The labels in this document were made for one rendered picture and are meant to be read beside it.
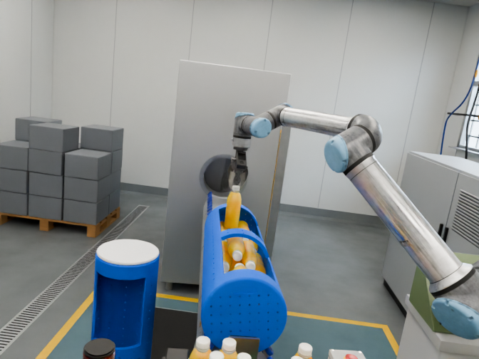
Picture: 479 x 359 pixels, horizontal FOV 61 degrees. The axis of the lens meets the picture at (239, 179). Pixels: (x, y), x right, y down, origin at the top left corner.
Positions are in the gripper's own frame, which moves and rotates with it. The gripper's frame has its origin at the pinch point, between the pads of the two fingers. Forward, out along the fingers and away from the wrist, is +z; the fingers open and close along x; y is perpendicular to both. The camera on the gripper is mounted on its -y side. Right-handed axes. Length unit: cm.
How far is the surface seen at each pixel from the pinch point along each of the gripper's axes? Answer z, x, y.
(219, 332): 32, 7, -75
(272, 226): 40, -35, 67
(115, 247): 31, 53, -14
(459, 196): 7, -169, 77
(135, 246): 31, 45, -11
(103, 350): 10, 34, -119
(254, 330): 30, -5, -75
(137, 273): 36, 41, -29
